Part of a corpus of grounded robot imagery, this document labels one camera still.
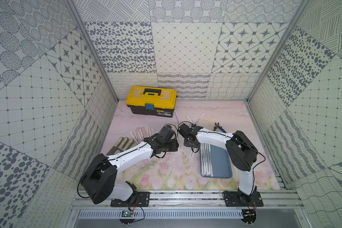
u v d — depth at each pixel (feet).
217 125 3.42
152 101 3.31
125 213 2.35
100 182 1.38
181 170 2.76
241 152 1.63
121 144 3.11
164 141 2.13
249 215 2.39
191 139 2.25
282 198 2.51
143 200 2.42
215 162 2.81
